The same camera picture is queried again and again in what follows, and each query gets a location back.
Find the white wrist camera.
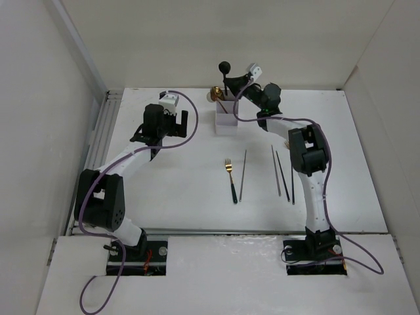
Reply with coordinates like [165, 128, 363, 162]
[158, 92, 179, 116]
[247, 63, 263, 81]

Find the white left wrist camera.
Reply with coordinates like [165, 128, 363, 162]
[158, 92, 179, 116]

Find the white compartment organizer box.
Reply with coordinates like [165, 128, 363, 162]
[215, 100, 238, 137]

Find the purple cable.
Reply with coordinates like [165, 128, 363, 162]
[232, 77, 385, 275]
[78, 90, 200, 314]

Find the black spoon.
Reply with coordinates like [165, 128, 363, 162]
[219, 61, 231, 96]

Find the aluminium rail frame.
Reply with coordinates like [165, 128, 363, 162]
[60, 90, 123, 236]

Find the gold spoon green handle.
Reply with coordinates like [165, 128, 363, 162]
[210, 87, 224, 102]

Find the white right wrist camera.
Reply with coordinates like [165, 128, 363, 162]
[247, 63, 263, 81]

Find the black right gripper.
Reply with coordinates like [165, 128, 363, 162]
[223, 73, 266, 110]

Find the black chopstick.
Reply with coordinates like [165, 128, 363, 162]
[291, 166, 295, 205]
[276, 150, 291, 202]

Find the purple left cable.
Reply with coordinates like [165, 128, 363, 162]
[78, 90, 200, 314]

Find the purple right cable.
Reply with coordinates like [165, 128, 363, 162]
[232, 77, 385, 275]

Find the white ceramic spoon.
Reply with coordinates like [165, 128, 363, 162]
[206, 92, 214, 102]

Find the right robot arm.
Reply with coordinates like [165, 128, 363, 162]
[223, 74, 336, 260]

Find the rose gold fork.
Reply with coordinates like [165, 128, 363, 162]
[217, 101, 229, 114]

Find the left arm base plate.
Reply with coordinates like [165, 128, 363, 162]
[103, 240, 168, 276]

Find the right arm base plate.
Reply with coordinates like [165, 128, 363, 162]
[281, 236, 347, 276]

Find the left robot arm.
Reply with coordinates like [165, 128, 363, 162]
[74, 104, 188, 261]

